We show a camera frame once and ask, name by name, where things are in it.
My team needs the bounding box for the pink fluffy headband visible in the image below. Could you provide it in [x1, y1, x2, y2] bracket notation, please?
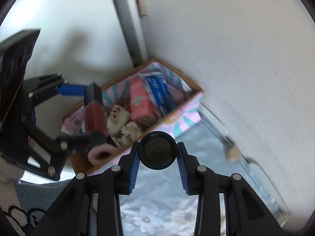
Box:
[87, 143, 120, 166]

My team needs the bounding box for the black round lens cap jar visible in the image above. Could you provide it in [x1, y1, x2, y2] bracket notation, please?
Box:
[137, 131, 177, 170]

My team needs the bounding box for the red lip gloss black cap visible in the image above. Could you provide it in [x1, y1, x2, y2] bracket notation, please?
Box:
[84, 83, 107, 136]

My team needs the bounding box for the white tissue packet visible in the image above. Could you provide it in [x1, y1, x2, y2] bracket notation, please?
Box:
[111, 121, 142, 150]

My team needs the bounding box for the cream spotted plush toy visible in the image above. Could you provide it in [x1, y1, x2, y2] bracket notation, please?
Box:
[107, 104, 131, 135]

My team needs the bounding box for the pink building block box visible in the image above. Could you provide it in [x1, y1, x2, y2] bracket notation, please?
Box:
[130, 75, 157, 128]

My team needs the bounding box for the beige round lid jar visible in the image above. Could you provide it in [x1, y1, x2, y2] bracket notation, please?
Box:
[225, 146, 242, 162]

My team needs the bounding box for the blue wet wipes packet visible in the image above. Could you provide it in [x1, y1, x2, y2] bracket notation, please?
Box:
[138, 71, 176, 117]

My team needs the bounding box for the pink fluffy slipper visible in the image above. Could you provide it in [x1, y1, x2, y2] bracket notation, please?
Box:
[168, 85, 190, 105]

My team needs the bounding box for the person's left hand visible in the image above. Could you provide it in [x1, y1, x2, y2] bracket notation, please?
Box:
[28, 138, 35, 148]

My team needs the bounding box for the cardboard box with pink liner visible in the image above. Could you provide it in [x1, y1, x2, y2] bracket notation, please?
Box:
[62, 60, 204, 175]

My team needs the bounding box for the grey door frame strip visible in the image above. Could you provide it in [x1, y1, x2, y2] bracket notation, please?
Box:
[113, 0, 148, 67]

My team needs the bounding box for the wooden wall block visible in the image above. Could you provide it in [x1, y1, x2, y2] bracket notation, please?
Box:
[136, 0, 148, 17]

